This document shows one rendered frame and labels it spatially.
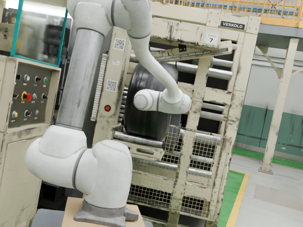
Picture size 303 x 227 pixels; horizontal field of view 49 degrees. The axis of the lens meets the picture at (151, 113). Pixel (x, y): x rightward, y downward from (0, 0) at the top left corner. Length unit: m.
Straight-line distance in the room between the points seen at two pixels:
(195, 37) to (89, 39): 1.39
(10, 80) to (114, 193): 0.84
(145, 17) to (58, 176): 0.65
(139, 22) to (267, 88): 10.09
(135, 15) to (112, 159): 0.53
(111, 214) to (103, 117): 1.23
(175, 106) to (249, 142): 9.60
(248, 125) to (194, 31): 8.76
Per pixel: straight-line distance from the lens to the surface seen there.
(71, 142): 1.21
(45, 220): 1.44
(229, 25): 2.90
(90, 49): 1.27
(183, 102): 1.65
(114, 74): 2.32
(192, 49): 2.68
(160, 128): 2.14
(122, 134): 2.23
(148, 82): 2.10
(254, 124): 11.15
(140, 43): 1.36
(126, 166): 1.17
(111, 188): 1.16
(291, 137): 11.18
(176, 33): 2.56
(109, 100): 2.32
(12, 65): 1.73
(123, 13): 1.26
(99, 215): 1.20
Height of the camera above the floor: 1.23
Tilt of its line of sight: 4 degrees down
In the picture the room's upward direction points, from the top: 11 degrees clockwise
